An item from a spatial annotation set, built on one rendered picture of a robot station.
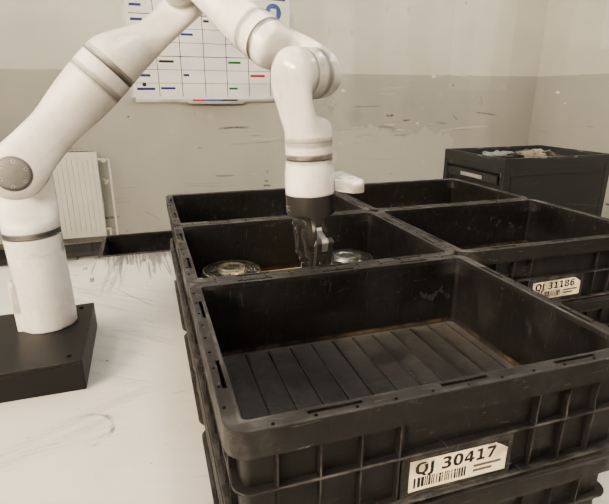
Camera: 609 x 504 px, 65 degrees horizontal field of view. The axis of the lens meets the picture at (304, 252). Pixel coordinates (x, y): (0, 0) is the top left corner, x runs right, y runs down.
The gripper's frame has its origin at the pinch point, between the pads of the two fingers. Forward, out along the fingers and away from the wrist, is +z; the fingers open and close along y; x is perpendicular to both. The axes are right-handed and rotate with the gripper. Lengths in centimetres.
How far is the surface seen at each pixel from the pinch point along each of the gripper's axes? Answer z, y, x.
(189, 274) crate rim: -6.4, 7.8, -19.5
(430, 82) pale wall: -30, -317, 211
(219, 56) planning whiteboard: -53, -313, 32
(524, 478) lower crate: 5.6, 41.0, 7.1
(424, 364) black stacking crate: 4.6, 22.2, 7.6
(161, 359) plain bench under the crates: 16.5, -11.8, -25.4
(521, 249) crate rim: -4.2, 10.6, 31.0
